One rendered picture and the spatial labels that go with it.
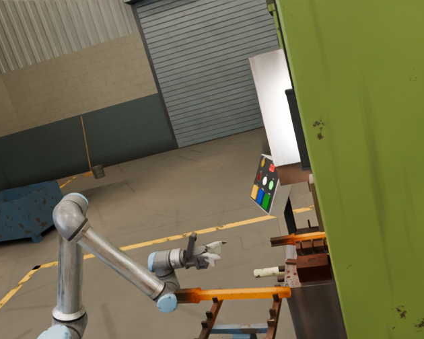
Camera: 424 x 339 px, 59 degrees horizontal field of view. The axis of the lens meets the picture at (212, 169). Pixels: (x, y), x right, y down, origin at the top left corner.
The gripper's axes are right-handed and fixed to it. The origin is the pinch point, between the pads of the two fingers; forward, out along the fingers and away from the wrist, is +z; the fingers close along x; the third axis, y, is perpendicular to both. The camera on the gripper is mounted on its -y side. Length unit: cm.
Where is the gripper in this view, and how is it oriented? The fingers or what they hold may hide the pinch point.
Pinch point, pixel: (223, 248)
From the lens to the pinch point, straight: 172.6
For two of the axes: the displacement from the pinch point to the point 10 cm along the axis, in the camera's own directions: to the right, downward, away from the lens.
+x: -2.1, 3.2, -9.2
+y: 2.7, 9.3, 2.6
